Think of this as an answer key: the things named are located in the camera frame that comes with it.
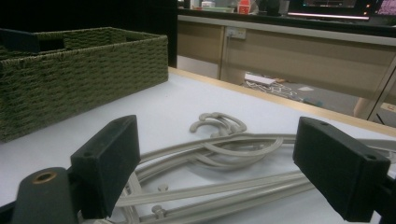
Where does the metal stand leg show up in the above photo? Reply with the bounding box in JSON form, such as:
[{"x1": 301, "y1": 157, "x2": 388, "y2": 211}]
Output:
[{"x1": 366, "y1": 58, "x2": 396, "y2": 123}]

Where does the white coiled cable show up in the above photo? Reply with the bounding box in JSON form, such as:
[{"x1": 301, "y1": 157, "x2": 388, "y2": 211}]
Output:
[{"x1": 242, "y1": 78, "x2": 303, "y2": 101}]

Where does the red box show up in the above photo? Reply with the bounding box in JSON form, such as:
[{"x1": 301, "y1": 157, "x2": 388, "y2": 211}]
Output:
[{"x1": 237, "y1": 0, "x2": 252, "y2": 15}]

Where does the grey plastic clothes hanger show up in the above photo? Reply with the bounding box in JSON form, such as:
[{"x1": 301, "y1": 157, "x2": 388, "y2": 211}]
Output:
[
  {"x1": 136, "y1": 111, "x2": 396, "y2": 175},
  {"x1": 115, "y1": 119, "x2": 396, "y2": 224}
]

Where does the green woven basket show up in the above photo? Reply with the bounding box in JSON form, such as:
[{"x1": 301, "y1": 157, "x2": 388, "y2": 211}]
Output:
[{"x1": 0, "y1": 26, "x2": 170, "y2": 144}]

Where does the beige wooden desk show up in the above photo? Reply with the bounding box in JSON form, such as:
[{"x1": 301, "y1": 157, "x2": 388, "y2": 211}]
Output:
[{"x1": 177, "y1": 13, "x2": 396, "y2": 102}]

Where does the white wall socket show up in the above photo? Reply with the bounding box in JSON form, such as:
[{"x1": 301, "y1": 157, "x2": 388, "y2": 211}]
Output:
[{"x1": 225, "y1": 26, "x2": 248, "y2": 40}]

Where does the white power strip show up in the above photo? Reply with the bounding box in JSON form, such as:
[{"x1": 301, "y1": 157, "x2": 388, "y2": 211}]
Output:
[{"x1": 244, "y1": 73, "x2": 276, "y2": 86}]

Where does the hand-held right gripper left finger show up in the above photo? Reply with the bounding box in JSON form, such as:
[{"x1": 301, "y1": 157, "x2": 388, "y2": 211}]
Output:
[{"x1": 69, "y1": 114, "x2": 142, "y2": 219}]

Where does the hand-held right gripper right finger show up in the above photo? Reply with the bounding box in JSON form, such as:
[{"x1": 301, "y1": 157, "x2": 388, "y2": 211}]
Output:
[{"x1": 291, "y1": 116, "x2": 392, "y2": 223}]

